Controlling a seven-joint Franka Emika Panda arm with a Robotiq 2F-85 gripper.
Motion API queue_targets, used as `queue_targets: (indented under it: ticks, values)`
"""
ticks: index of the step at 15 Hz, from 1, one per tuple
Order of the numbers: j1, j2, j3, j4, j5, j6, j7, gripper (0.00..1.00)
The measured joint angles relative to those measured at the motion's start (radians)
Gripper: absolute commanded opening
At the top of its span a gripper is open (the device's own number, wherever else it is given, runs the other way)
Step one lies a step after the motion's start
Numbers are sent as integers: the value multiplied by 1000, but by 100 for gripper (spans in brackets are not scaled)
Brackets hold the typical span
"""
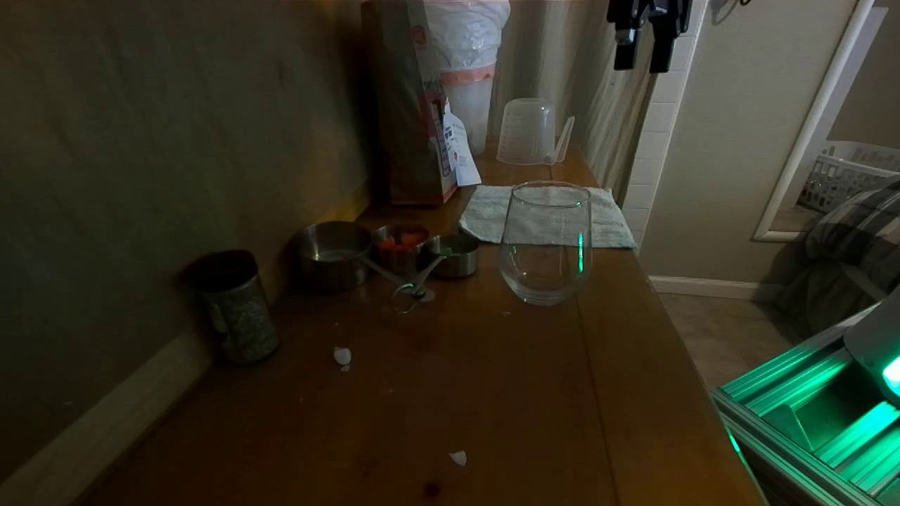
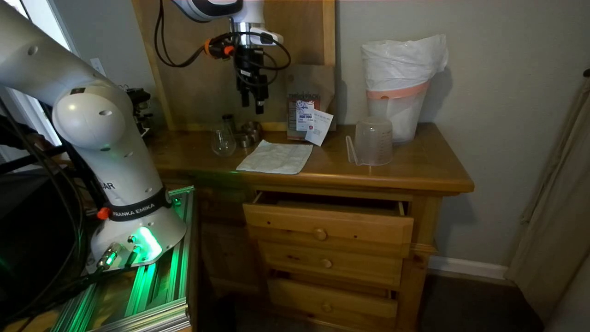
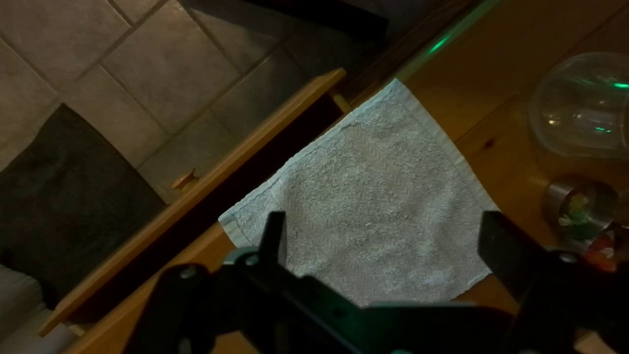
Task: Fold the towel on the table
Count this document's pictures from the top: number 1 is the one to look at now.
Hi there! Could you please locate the medium metal measuring cup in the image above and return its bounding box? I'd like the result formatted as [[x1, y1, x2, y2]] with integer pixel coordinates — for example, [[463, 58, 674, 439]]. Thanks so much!
[[371, 223, 432, 276]]

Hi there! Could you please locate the white framed mirror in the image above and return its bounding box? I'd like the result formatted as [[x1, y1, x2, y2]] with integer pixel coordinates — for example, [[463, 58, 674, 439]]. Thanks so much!
[[753, 0, 900, 244]]

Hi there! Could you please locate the small metal measuring cup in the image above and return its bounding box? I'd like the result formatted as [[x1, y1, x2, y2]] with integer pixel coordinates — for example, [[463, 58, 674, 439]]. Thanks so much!
[[392, 232, 482, 314]]

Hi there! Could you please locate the brown paper bag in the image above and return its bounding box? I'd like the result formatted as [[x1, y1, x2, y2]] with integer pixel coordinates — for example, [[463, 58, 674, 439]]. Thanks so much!
[[361, 0, 483, 207]]

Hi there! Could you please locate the white laundry basket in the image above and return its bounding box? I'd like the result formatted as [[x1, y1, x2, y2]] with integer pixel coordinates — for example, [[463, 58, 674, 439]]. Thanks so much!
[[797, 140, 900, 214]]

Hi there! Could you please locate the plaid blanket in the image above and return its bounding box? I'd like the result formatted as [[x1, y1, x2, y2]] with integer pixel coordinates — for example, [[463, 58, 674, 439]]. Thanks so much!
[[776, 179, 900, 335]]

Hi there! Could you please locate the clear plastic measuring jug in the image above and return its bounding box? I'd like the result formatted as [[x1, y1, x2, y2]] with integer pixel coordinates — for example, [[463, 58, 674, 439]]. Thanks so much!
[[496, 98, 577, 167]]

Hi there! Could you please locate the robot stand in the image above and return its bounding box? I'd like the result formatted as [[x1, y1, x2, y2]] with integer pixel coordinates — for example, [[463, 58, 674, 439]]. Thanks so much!
[[712, 301, 900, 506]]

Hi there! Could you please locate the white paper receipt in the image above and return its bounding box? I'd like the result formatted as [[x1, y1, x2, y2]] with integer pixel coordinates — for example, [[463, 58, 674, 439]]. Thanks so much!
[[442, 104, 483, 188]]

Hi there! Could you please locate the large metal measuring cup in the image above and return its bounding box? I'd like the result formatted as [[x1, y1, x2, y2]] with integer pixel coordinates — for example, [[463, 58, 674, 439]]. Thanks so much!
[[291, 221, 416, 294]]

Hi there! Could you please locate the light green towel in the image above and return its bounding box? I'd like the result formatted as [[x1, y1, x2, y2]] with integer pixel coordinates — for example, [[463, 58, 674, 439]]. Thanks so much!
[[458, 185, 638, 250]]

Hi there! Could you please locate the clear stemless glass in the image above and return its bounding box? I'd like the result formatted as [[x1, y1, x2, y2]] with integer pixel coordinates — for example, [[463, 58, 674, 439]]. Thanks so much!
[[497, 181, 594, 307]]

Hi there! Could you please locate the stack of plastic cups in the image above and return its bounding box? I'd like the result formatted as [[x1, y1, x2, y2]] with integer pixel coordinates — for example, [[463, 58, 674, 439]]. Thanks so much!
[[424, 0, 512, 157]]

